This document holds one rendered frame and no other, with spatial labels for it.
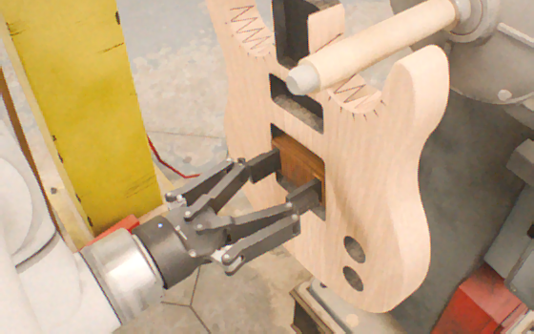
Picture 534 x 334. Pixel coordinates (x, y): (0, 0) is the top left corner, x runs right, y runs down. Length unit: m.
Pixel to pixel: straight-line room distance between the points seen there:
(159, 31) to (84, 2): 1.46
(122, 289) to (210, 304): 1.20
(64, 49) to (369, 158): 1.00
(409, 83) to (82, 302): 0.36
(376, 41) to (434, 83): 0.07
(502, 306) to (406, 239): 0.58
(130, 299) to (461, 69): 0.44
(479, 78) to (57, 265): 0.48
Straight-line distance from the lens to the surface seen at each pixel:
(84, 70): 1.43
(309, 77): 0.44
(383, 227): 0.56
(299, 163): 0.63
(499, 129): 0.85
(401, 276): 0.59
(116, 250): 0.54
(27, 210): 0.47
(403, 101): 0.45
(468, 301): 1.11
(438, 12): 0.54
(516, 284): 0.74
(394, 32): 0.50
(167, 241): 0.55
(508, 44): 0.58
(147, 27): 2.82
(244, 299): 1.73
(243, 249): 0.55
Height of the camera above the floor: 1.54
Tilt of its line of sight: 49 degrees down
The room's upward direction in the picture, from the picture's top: straight up
